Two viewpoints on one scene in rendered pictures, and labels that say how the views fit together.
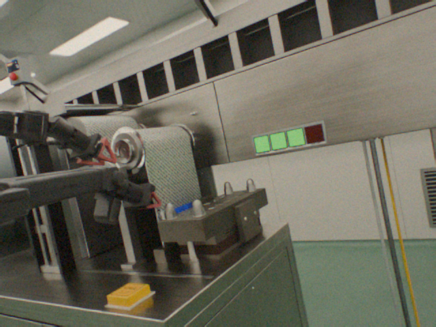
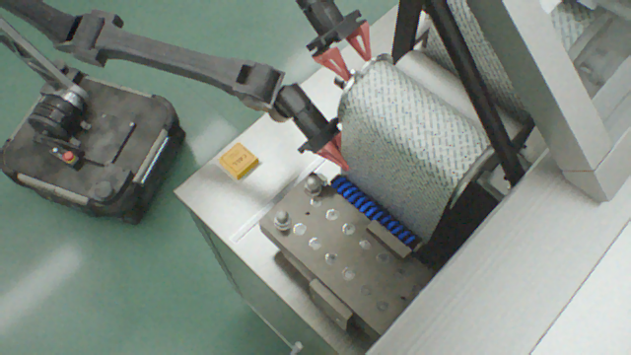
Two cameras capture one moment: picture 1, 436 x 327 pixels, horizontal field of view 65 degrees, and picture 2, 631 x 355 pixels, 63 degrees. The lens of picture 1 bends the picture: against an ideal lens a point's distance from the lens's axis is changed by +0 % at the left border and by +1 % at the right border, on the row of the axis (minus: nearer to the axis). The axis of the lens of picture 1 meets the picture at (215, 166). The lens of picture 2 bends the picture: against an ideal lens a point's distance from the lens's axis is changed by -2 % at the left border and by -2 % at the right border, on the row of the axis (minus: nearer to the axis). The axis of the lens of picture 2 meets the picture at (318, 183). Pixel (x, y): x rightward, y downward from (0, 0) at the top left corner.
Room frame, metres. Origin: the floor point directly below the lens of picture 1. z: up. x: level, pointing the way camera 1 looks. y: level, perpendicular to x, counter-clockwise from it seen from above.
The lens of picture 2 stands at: (1.10, -0.33, 2.02)
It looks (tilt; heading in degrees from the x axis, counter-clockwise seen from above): 63 degrees down; 102
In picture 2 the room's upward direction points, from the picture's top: 2 degrees counter-clockwise
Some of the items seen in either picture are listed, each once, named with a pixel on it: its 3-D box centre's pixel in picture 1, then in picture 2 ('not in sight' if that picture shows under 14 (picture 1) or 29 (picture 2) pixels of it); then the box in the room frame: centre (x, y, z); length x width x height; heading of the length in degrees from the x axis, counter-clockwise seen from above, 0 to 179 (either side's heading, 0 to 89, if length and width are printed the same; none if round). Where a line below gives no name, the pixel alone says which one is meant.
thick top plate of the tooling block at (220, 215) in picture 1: (219, 212); (356, 263); (1.09, 0.02, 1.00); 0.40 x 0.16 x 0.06; 146
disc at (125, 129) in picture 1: (127, 150); (365, 90); (1.06, 0.25, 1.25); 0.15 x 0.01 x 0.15; 56
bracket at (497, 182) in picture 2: not in sight; (508, 182); (1.31, 0.09, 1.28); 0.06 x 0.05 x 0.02; 146
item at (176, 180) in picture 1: (176, 184); (386, 188); (1.13, 0.14, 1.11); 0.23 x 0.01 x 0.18; 146
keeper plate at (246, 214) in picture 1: (248, 219); (330, 306); (1.05, -0.07, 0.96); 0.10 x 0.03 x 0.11; 146
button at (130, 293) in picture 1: (129, 294); (238, 160); (0.78, 0.25, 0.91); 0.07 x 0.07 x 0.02; 56
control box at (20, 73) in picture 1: (17, 71); not in sight; (1.39, 0.69, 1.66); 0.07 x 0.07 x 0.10; 74
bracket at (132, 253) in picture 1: (122, 217); not in sight; (1.05, 0.31, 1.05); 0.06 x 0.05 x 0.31; 146
